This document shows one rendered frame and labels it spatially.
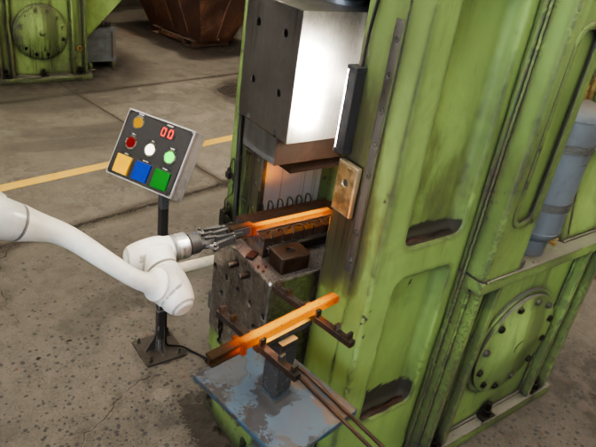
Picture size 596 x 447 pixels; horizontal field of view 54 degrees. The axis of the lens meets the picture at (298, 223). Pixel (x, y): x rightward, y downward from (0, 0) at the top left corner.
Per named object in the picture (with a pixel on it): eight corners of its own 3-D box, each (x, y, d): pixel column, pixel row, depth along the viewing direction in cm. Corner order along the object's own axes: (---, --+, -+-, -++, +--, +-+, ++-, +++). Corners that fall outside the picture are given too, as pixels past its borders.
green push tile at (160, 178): (163, 191, 227) (170, 174, 227) (149, 185, 230) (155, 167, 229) (166, 192, 229) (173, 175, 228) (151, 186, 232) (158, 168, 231)
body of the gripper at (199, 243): (181, 247, 199) (206, 241, 204) (192, 260, 193) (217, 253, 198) (181, 229, 195) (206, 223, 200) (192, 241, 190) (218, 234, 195)
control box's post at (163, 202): (157, 352, 289) (162, 149, 237) (154, 348, 291) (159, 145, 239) (164, 350, 291) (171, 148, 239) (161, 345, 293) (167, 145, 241)
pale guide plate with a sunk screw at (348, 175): (348, 219, 183) (357, 169, 175) (330, 206, 189) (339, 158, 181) (353, 218, 184) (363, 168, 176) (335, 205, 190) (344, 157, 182)
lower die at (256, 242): (262, 258, 207) (264, 237, 203) (234, 231, 221) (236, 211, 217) (352, 234, 230) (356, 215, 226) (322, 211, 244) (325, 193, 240)
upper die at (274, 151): (273, 166, 190) (277, 138, 185) (242, 143, 204) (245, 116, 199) (370, 151, 213) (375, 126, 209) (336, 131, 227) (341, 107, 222)
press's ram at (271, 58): (301, 155, 176) (322, 17, 157) (237, 112, 202) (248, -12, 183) (401, 140, 199) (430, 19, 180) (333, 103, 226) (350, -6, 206)
